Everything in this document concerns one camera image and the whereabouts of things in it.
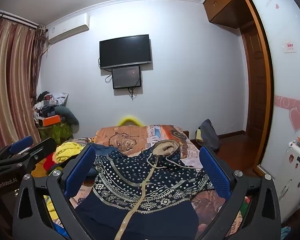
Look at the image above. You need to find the orange box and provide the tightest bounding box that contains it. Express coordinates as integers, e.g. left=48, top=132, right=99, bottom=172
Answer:
left=42, top=115, right=61, bottom=127

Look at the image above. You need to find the curtain rail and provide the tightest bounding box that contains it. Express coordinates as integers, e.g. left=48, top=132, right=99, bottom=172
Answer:
left=0, top=9, right=40, bottom=28

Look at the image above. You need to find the black television cable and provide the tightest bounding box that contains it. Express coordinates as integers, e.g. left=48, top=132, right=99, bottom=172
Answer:
left=98, top=57, right=113, bottom=83

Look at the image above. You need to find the large black wall television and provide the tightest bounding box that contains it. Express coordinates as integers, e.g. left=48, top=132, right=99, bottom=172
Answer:
left=99, top=34, right=153, bottom=70

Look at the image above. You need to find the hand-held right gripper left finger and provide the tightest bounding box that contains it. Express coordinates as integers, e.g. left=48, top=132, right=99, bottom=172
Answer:
left=12, top=145, right=100, bottom=240

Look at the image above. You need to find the dark grey bag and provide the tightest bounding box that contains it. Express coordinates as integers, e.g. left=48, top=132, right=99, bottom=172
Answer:
left=197, top=119, right=220, bottom=152

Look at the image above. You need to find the white mini fridge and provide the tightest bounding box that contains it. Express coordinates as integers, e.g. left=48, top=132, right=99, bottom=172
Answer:
left=277, top=135, right=300, bottom=222

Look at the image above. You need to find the wooden overhead cabinet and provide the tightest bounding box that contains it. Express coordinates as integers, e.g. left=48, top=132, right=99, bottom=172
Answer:
left=202, top=0, right=263, bottom=25

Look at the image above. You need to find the red plush cloth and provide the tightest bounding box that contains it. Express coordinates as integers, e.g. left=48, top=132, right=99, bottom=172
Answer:
left=44, top=155, right=63, bottom=175

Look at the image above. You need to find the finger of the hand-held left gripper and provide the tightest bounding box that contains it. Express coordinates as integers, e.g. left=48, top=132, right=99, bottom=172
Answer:
left=0, top=137, right=57, bottom=178
left=0, top=135, right=33, bottom=161

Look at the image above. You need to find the striped brown curtain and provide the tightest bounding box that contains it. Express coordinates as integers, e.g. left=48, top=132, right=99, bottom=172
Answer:
left=0, top=15, right=50, bottom=153

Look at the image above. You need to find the pile of mixed clothes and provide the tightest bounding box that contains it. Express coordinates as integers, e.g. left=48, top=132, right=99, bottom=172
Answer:
left=32, top=91, right=69, bottom=127

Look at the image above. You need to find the black monitor cable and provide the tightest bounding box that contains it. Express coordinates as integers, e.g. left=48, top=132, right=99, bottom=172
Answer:
left=128, top=80, right=141, bottom=101

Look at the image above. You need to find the white air conditioner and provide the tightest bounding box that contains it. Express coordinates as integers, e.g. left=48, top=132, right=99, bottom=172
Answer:
left=45, top=12, right=90, bottom=46

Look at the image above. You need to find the yellow cartoon fleece blanket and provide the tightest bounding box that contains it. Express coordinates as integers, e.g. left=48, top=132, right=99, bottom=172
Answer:
left=46, top=141, right=85, bottom=163

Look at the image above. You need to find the navy patterned hooded sweater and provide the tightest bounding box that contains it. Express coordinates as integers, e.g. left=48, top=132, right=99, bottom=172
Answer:
left=75, top=140, right=215, bottom=240

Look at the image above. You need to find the wardrobe door with pink hearts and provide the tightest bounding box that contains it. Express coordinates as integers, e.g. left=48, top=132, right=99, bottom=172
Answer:
left=249, top=0, right=300, bottom=180

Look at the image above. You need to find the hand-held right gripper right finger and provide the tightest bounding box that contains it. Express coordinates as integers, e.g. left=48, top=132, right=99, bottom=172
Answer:
left=197, top=146, right=282, bottom=240

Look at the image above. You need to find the small black wall monitor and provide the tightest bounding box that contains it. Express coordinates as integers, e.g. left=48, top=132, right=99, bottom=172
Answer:
left=112, top=65, right=142, bottom=90

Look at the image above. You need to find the orange printed blanket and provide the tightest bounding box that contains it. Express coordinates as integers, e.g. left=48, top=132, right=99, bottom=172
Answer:
left=62, top=124, right=253, bottom=238

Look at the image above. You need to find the brown wooden door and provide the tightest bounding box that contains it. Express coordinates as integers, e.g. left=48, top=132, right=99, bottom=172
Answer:
left=241, top=22, right=268, bottom=140

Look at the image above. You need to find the green patterned box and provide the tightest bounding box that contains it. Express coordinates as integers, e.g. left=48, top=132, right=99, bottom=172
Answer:
left=39, top=121, right=74, bottom=144

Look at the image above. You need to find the yellow curved headboard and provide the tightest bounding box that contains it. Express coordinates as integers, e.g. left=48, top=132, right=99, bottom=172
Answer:
left=118, top=115, right=142, bottom=127

